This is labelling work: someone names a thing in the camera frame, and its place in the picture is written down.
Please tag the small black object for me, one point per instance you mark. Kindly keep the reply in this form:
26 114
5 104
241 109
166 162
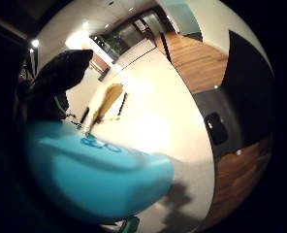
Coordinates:
84 115

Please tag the green object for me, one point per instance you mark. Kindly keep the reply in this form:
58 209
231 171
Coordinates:
130 225

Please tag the wooden spoon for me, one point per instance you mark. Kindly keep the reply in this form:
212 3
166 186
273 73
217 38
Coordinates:
107 100

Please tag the black floor socket box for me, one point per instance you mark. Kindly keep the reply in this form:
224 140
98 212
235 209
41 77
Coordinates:
216 128

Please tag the thin black stick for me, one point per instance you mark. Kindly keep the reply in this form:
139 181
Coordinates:
122 104

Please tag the glass door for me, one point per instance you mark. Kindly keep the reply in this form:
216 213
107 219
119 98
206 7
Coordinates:
135 29

